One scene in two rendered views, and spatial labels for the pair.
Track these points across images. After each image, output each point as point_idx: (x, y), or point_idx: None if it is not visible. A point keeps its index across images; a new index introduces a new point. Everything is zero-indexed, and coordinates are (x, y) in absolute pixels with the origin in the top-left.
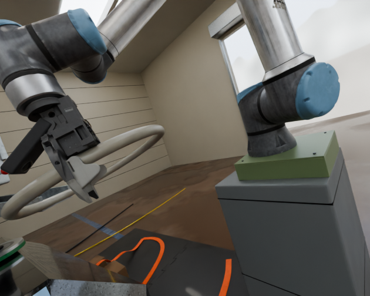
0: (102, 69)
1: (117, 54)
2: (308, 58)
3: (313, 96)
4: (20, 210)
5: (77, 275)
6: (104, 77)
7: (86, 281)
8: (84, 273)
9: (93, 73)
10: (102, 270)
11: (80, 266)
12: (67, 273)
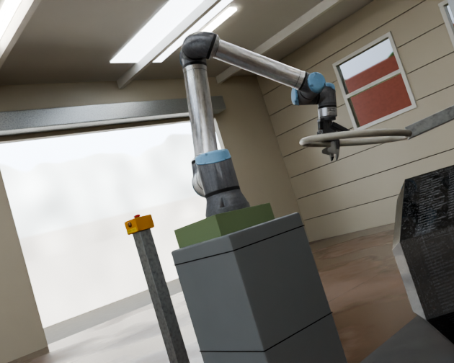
0: (307, 93)
1: (295, 87)
2: None
3: None
4: (385, 139)
5: (419, 193)
6: (312, 90)
7: (403, 197)
8: (425, 198)
9: (311, 97)
10: (450, 215)
11: None
12: (423, 188)
